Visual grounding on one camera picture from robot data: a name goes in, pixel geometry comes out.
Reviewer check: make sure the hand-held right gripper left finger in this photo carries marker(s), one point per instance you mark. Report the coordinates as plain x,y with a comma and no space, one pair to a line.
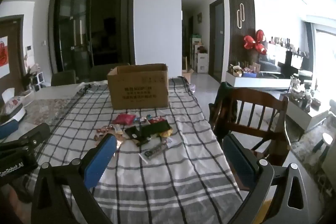
103,159

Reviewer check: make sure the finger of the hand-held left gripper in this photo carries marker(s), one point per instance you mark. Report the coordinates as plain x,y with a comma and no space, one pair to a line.
31,136

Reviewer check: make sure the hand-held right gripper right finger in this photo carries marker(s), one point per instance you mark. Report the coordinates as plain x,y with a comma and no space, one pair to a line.
240,162

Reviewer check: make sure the red striped candy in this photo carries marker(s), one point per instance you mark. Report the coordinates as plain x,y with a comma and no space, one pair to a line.
103,130

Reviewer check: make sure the blue candy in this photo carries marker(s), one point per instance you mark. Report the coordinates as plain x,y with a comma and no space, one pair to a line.
141,119

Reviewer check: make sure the brown cardboard box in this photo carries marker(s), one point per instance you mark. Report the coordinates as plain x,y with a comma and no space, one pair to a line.
139,90

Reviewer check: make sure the brown white wrapped candy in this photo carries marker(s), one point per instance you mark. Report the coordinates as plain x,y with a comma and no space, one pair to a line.
99,137
117,129

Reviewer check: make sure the blue plastic object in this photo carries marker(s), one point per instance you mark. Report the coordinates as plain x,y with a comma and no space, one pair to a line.
8,129

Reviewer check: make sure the floral table mat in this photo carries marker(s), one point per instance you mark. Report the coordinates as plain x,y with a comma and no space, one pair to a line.
47,109

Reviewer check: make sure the white floral kitchen appliance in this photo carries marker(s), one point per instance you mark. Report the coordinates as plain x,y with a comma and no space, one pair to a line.
13,108

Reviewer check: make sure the pink snack packet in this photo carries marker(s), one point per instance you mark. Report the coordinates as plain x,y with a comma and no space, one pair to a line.
123,119

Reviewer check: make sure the brown wooden chair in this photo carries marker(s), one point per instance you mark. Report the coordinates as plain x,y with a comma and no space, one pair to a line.
258,113

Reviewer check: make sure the long grey snack packet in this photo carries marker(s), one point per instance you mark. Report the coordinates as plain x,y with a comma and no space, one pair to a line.
155,151

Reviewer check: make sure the black snack packet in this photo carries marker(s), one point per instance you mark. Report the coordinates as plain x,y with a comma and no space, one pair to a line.
149,130

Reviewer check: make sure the white photo frames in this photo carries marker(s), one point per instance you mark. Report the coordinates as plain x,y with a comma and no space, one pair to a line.
38,81

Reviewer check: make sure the grey checkered tablecloth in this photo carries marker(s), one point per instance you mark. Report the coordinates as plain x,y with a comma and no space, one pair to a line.
157,187

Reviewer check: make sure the dark green garment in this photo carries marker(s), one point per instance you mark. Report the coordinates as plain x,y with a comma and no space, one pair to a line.
225,100

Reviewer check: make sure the pale flower bouquet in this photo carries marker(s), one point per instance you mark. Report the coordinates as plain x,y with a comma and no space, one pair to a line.
31,71

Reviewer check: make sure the dark upholstered dining chair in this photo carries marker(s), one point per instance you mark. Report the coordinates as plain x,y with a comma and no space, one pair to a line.
63,78
105,73

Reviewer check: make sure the red snack packet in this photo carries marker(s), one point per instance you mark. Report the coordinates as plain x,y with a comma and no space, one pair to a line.
157,119

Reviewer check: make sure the yellow snack packet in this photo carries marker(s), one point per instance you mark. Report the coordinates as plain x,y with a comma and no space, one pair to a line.
167,132

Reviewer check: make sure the small white snack packet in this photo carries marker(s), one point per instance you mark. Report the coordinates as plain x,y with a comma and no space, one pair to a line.
171,142

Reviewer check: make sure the white television cabinet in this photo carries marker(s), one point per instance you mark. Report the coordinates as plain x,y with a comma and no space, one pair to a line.
257,82

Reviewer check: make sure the low coffee table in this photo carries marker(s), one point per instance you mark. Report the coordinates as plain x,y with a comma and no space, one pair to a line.
309,116

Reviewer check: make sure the round white stool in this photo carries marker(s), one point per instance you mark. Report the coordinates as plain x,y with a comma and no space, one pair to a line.
326,140

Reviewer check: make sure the small cardboard box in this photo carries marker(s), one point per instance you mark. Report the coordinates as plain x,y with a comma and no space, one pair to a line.
187,75

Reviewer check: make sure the white hallway shelf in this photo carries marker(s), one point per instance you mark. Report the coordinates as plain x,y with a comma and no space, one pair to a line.
200,62

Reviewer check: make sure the flat television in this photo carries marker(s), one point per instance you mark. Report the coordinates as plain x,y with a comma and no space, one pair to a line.
275,56

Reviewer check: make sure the red foil balloons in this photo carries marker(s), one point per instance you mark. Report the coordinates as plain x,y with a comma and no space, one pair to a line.
248,43

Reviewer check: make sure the dark hallway door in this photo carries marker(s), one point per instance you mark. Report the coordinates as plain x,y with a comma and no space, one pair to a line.
217,40

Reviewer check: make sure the dark sliding glass door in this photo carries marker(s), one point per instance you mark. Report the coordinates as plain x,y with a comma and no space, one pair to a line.
99,24

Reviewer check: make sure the red and white wall poster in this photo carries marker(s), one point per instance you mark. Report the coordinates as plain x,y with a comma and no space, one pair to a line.
3,56

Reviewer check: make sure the wall intercom panel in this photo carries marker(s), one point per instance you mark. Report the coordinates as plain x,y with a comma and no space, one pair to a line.
29,49

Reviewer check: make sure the looped wall lamp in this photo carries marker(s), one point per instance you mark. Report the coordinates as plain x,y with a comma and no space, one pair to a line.
241,16

